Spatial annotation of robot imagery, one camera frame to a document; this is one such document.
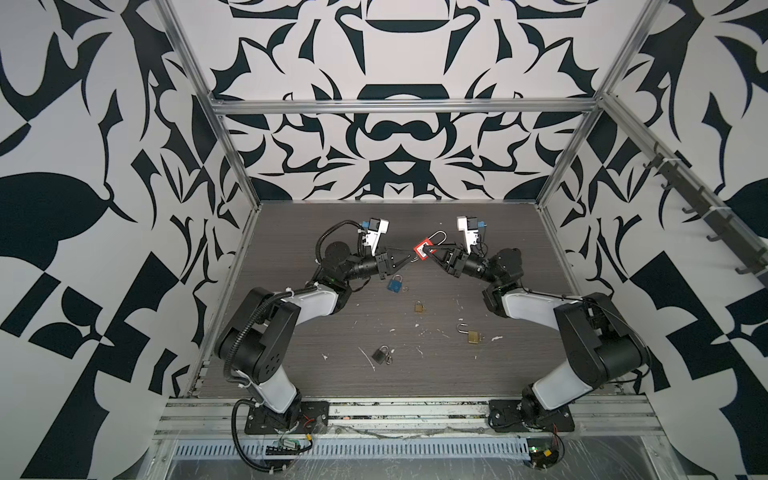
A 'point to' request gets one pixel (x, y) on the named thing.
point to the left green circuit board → (286, 446)
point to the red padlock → (438, 238)
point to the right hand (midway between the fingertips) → (426, 254)
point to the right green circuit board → (543, 452)
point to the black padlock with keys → (383, 355)
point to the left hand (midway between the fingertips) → (418, 250)
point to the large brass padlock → (473, 336)
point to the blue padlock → (395, 284)
